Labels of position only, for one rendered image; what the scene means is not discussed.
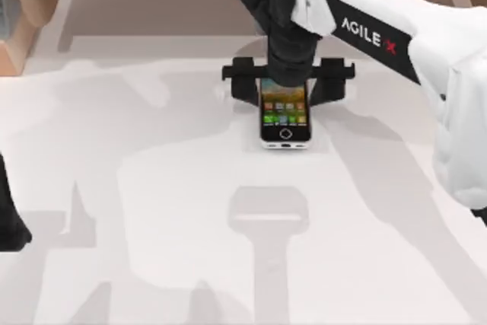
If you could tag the black and white smartphone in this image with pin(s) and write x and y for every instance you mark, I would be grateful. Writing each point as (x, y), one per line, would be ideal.
(285, 117)

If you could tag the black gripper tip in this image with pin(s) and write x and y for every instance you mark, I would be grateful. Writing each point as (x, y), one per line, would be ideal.
(9, 218)

